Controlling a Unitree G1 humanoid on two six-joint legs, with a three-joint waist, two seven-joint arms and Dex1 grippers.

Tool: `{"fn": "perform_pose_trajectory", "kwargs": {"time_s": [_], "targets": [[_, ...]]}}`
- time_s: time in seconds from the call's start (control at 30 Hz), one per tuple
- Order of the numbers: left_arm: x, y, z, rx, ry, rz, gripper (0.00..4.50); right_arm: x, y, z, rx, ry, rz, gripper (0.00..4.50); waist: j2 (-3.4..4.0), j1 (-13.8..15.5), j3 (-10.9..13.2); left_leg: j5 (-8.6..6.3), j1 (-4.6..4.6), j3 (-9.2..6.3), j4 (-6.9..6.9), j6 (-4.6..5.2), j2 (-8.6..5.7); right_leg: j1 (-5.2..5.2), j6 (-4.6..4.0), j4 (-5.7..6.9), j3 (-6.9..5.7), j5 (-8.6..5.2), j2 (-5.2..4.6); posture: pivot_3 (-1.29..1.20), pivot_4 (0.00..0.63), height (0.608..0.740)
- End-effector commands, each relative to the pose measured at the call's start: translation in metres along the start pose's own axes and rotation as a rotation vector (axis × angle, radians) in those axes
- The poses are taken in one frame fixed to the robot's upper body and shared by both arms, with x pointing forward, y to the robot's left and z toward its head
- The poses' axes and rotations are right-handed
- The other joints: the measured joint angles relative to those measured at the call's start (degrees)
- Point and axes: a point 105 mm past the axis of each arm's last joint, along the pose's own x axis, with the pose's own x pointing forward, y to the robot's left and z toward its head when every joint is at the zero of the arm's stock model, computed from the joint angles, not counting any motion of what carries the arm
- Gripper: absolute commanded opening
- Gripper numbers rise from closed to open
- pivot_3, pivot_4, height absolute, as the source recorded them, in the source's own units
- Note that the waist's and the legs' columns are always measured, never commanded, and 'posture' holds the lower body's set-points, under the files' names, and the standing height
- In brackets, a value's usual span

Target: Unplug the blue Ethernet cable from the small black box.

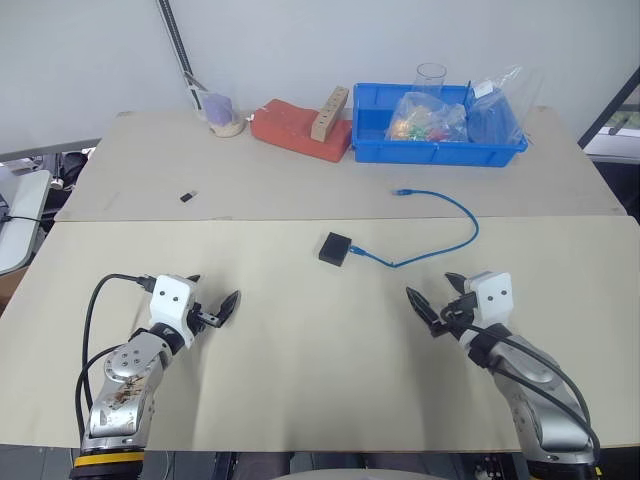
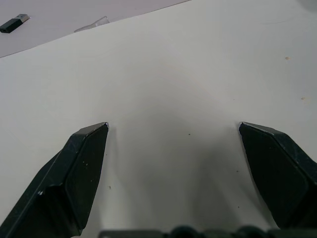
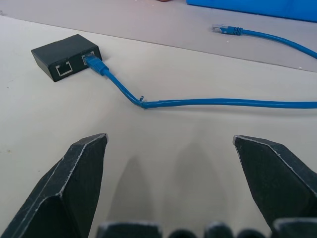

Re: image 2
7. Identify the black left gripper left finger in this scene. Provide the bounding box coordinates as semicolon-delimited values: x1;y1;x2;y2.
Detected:
0;121;110;238

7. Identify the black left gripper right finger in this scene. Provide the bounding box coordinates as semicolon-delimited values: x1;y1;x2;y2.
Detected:
238;121;317;230

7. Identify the clear plastic piece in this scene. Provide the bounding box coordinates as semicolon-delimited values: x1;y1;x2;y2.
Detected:
74;15;110;33

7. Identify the black USB adapter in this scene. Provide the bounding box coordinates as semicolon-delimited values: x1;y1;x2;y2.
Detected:
0;13;30;34

